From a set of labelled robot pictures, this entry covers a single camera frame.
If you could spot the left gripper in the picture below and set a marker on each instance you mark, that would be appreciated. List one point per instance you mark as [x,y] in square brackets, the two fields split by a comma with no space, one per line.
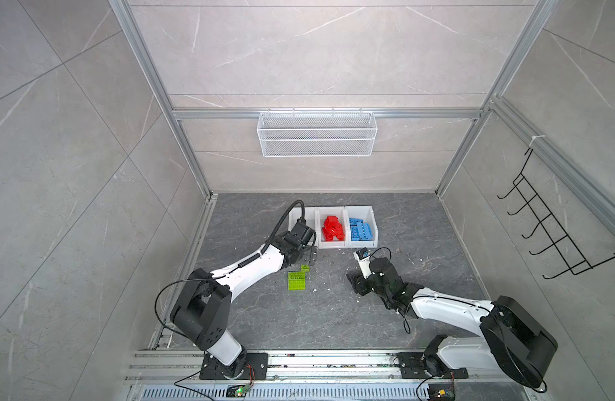
[311,254]

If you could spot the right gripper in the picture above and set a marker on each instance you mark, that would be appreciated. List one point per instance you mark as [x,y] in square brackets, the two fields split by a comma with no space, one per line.
[357,281]

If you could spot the red curved arch piece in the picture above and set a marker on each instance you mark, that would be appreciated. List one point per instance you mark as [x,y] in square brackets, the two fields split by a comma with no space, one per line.
[333,230]

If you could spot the green studded brick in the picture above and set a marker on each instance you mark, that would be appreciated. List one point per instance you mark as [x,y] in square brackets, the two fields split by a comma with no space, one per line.
[297,285]

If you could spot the blue brick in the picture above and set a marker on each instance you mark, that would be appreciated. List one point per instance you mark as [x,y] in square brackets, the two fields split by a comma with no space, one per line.
[360,230]

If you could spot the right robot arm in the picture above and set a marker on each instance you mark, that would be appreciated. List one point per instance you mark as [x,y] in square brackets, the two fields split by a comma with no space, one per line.
[505,336]

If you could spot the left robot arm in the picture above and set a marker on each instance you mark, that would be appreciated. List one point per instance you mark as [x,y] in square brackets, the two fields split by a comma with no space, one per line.
[201,311]

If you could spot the left white bin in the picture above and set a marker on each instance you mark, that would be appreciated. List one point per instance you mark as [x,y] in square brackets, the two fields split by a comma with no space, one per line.
[310,217]

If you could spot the white bin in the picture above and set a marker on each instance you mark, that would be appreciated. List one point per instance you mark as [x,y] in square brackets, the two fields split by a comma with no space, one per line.
[321,214]
[310,217]
[367,214]

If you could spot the middle white bin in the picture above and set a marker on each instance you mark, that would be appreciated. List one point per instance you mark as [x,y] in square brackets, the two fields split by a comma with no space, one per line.
[321,214]

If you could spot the right white bin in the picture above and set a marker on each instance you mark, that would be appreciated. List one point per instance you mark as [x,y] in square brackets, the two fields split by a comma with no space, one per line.
[367,214]

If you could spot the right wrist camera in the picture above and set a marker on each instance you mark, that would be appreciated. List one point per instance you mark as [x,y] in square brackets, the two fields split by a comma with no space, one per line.
[363,258]

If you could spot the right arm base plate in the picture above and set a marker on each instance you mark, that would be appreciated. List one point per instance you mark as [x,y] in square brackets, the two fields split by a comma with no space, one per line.
[414,365]

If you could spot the white wire mesh basket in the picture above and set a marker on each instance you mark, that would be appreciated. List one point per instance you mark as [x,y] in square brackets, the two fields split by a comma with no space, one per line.
[316,134]

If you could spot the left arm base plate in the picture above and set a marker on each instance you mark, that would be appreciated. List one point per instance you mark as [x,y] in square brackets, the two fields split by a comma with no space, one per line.
[241,368]

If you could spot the black wire hook rack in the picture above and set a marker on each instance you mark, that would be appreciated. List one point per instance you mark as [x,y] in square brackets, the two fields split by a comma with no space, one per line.
[545,220]

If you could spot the aluminium front rail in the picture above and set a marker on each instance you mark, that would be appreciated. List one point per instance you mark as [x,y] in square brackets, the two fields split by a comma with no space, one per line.
[340,374]

